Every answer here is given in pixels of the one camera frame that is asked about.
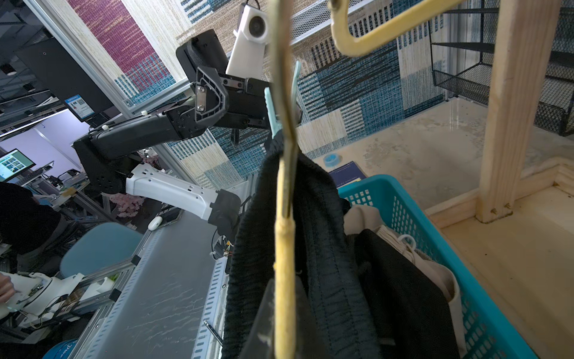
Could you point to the dark blue book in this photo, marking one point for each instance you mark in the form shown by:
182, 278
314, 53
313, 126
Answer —
346, 174

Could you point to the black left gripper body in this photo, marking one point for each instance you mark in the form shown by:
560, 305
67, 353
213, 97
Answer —
229, 101

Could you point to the black wire shelf rack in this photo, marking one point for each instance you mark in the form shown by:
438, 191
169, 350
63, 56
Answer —
511, 56

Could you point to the beige shorts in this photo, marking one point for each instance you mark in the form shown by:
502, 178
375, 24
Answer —
362, 217

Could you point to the yellow hanger of beige shorts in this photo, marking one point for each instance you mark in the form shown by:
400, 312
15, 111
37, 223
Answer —
408, 19

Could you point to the light blue office chair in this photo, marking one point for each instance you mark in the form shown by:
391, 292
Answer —
102, 246

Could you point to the wooden clothes rack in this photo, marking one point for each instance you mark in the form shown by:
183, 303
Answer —
515, 234

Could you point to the black shorts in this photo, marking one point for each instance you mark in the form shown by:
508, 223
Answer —
366, 300

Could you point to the yellow hanger of black shorts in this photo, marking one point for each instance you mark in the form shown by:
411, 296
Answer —
285, 317

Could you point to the white wire wall basket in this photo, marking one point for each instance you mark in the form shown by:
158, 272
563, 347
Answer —
363, 16

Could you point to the small green-screen monitor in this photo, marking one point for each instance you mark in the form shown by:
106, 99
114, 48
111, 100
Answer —
13, 164

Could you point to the person in dark clothing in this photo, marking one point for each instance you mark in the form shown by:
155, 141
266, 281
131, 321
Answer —
27, 226

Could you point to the thin metal rod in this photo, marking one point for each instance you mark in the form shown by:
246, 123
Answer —
212, 330

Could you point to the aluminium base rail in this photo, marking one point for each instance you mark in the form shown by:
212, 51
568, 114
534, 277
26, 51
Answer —
160, 310

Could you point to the blue tape roll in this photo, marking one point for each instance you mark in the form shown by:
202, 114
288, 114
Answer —
332, 160

